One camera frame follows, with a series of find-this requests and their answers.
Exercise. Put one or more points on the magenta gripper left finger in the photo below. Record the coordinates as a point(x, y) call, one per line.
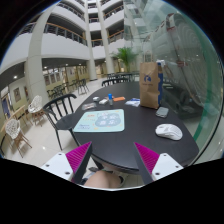
point(70, 166)

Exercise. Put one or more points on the clear plastic packet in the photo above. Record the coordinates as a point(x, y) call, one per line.
point(88, 106)

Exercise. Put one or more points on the black chair behind table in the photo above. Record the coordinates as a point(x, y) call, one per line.
point(114, 81)

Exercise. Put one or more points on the white lattice chair far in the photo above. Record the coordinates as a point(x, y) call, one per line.
point(35, 108)

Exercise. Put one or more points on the grey smartphone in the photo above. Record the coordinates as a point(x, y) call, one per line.
point(162, 112)

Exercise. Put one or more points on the blue white packet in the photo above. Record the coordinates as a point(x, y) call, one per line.
point(133, 102)

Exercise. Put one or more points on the black wooden chair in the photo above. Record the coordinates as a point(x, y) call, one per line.
point(61, 114)

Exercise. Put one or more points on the person's knee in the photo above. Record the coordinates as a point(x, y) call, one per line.
point(103, 179)

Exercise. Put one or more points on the orange card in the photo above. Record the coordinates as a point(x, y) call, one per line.
point(118, 99)

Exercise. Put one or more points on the light green mouse pad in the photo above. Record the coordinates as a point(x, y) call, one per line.
point(101, 122)

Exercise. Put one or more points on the small blue-capped bottle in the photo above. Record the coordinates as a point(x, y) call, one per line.
point(110, 97)

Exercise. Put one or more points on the small white box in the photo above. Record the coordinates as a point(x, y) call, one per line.
point(96, 99)

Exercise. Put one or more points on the white lattice chair near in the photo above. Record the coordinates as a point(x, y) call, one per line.
point(16, 136)

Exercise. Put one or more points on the white tissue packet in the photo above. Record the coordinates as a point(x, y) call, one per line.
point(103, 102)

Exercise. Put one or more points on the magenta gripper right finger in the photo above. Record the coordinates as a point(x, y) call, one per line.
point(153, 166)

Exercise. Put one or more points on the white lattice chair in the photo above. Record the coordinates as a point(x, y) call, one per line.
point(16, 136)
point(35, 108)

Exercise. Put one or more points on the green potted palm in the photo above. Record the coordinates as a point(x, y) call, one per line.
point(126, 55)

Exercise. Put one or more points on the white computer mouse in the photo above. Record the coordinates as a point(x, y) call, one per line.
point(169, 131)

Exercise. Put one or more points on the black oval table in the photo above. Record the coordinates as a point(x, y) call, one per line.
point(116, 149)

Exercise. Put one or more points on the brown paper bag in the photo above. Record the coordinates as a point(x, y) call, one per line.
point(148, 84)

